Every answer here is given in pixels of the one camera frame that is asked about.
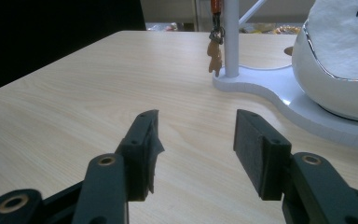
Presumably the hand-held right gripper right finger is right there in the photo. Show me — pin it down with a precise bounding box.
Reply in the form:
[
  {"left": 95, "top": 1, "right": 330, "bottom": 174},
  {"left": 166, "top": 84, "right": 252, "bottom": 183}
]
[{"left": 233, "top": 109, "right": 358, "bottom": 224}]

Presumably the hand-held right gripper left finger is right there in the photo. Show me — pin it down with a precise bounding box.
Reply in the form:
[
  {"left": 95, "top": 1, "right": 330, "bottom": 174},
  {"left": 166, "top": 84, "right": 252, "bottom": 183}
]
[{"left": 71, "top": 109, "right": 166, "bottom": 224}]

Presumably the white bowl with silver rim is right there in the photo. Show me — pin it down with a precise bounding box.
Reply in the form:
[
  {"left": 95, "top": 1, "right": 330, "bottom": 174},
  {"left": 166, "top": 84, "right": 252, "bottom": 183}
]
[{"left": 291, "top": 19, "right": 358, "bottom": 123}]

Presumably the keychain with brown bear charm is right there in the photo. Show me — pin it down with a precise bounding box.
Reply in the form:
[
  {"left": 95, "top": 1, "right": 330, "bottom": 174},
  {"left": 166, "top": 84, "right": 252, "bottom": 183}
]
[{"left": 207, "top": 0, "right": 226, "bottom": 78}]

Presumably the white stand with pole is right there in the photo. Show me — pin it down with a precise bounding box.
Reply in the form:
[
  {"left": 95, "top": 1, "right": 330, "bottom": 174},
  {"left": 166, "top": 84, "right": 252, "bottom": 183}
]
[{"left": 212, "top": 0, "right": 358, "bottom": 151}]

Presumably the white fluffy plush pouch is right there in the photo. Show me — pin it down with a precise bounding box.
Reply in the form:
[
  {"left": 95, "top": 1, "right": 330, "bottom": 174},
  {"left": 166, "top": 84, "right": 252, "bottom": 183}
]
[{"left": 304, "top": 0, "right": 358, "bottom": 83}]

